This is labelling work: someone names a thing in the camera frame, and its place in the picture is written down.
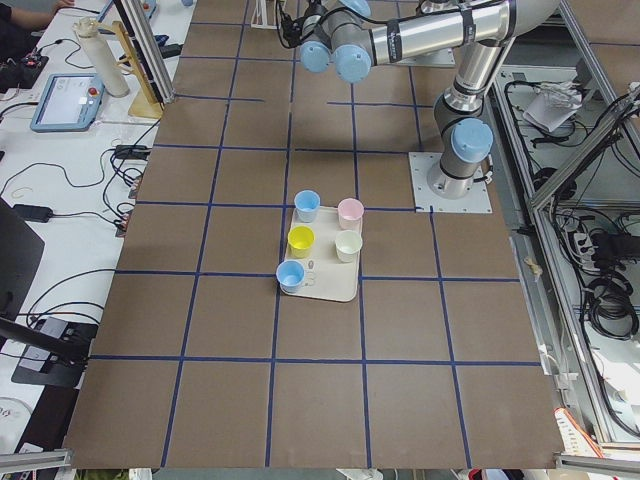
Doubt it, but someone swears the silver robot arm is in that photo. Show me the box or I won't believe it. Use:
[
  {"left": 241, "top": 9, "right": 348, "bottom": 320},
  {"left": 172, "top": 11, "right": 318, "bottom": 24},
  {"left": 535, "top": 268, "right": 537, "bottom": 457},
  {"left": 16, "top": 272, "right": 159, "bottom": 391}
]
[{"left": 280, "top": 1, "right": 559, "bottom": 200}]

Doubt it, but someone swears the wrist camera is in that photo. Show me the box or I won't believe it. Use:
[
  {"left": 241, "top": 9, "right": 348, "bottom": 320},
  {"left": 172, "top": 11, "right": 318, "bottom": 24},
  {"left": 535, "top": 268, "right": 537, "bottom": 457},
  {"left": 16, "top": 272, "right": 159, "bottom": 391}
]
[{"left": 280, "top": 15, "right": 302, "bottom": 49}]

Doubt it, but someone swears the blue plastic cup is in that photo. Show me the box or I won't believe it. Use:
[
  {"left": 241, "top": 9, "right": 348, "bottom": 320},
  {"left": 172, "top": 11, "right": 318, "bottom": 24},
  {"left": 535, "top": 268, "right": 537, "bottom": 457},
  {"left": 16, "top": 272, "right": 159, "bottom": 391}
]
[
  {"left": 294, "top": 190, "right": 321, "bottom": 223},
  {"left": 276, "top": 260, "right": 306, "bottom": 294}
]

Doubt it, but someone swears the pink plastic cup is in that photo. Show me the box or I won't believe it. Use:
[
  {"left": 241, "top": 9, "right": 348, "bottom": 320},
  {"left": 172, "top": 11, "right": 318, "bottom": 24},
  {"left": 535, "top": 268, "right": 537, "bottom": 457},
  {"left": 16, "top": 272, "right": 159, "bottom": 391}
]
[{"left": 337, "top": 198, "right": 365, "bottom": 230}]

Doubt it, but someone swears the pale green plastic cup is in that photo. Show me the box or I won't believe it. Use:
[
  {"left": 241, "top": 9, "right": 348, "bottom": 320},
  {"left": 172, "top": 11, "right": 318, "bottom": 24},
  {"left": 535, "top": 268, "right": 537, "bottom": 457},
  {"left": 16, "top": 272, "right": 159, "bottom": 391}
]
[{"left": 335, "top": 230, "right": 363, "bottom": 263}]

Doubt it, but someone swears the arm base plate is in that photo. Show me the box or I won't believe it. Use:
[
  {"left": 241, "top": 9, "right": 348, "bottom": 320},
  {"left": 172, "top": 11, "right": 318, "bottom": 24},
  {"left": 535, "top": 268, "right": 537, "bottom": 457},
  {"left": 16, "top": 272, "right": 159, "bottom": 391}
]
[
  {"left": 408, "top": 152, "right": 493, "bottom": 214},
  {"left": 395, "top": 47, "right": 456, "bottom": 68}
]

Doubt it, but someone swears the cream plastic tray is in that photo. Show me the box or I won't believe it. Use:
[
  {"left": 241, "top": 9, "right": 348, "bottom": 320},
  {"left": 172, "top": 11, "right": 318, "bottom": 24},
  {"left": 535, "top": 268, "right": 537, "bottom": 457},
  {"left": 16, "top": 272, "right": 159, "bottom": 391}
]
[{"left": 284, "top": 206, "right": 360, "bottom": 302}]

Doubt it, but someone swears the blue teach pendant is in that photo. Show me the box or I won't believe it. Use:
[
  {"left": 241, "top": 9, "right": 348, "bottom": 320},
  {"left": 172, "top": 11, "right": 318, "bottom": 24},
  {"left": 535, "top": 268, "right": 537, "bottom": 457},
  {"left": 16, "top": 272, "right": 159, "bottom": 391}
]
[{"left": 30, "top": 74, "right": 104, "bottom": 133}]

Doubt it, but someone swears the black power adapter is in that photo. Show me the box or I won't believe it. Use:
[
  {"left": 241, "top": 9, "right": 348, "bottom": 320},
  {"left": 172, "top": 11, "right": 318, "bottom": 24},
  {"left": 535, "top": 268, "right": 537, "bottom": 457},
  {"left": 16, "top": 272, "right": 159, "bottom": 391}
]
[{"left": 12, "top": 204, "right": 54, "bottom": 223}]

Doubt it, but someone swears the white wire cup rack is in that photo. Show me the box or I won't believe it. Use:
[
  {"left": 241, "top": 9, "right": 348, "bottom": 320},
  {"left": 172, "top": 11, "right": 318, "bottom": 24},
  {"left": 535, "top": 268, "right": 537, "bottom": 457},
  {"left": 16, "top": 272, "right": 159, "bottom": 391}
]
[{"left": 250, "top": 0, "right": 280, "bottom": 30}]

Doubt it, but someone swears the yellow plastic cup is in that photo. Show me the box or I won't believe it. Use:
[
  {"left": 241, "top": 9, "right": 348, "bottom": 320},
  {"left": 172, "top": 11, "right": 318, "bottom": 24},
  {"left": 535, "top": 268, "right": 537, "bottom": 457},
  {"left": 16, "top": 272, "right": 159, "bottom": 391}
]
[{"left": 287, "top": 225, "right": 315, "bottom": 259}]

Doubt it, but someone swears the wooden mug tree stand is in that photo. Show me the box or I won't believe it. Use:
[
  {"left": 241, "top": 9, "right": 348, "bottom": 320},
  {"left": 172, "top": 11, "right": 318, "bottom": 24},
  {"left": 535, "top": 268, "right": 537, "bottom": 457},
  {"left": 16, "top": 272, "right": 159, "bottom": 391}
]
[{"left": 98, "top": 21, "right": 163, "bottom": 120}]

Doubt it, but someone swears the white cylinder bottle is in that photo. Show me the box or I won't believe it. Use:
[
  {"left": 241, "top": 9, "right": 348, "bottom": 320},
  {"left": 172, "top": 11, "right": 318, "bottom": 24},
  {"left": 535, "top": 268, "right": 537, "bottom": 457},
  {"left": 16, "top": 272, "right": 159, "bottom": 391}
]
[{"left": 73, "top": 17, "right": 130, "bottom": 98}]

